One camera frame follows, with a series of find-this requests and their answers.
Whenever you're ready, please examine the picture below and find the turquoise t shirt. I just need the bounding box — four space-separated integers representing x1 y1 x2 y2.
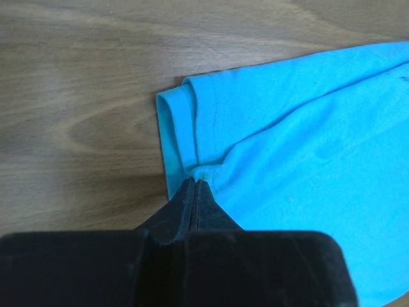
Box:
156 41 408 306

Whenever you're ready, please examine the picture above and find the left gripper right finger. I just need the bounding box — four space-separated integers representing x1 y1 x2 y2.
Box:
188 181 358 306

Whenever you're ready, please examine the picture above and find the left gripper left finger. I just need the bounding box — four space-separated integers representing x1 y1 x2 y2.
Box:
1 180 195 306

